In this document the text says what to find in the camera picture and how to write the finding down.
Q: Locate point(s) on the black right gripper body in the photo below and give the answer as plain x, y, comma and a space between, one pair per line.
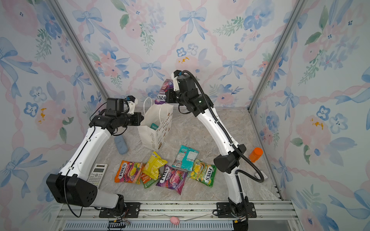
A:
178, 97

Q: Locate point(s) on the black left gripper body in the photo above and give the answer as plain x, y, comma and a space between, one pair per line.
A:
130, 120

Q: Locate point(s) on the purple fox's candy bag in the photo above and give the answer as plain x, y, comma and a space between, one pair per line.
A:
161, 97
173, 179

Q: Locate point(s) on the white printed paper bag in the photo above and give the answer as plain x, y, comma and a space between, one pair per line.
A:
156, 124

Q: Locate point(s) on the teal snack packet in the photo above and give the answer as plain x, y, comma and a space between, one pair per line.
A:
185, 158

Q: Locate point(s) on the green yellow Fox's candy bag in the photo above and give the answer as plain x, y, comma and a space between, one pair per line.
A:
203, 172

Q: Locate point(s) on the green red Fox's candy bag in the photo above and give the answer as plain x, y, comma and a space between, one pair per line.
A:
154, 126

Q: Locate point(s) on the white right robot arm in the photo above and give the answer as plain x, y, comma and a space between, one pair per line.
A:
228, 160

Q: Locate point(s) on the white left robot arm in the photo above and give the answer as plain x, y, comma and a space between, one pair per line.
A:
70, 186

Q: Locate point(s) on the orange Fox's candy bag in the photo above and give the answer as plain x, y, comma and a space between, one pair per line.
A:
129, 172

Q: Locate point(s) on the yellow snack bag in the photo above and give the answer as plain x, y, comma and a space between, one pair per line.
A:
153, 165

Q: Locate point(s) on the light blue oval object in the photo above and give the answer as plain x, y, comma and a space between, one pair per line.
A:
121, 145

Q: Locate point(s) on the white scientific calculator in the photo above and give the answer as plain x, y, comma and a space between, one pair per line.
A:
97, 174

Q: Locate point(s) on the green orange snack packet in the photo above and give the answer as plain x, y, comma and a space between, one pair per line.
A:
148, 181

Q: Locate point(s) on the orange pill bottle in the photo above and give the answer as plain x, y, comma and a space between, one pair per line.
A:
255, 154

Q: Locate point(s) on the pink small ball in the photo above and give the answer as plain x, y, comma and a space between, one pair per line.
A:
175, 220

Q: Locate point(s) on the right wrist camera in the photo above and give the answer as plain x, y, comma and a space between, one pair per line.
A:
174, 77

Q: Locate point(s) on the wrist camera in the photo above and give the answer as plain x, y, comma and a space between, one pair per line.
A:
174, 77
132, 102

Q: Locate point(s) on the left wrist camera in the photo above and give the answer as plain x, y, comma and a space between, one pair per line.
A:
132, 102

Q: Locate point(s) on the aluminium enclosure frame post left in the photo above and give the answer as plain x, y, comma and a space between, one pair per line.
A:
76, 44

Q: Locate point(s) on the aluminium enclosure frame post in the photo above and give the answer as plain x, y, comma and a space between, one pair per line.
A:
76, 44
292, 20

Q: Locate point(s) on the aluminium enclosure frame post right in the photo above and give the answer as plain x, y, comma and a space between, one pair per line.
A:
292, 20

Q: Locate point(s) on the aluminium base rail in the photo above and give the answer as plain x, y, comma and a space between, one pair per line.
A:
193, 215

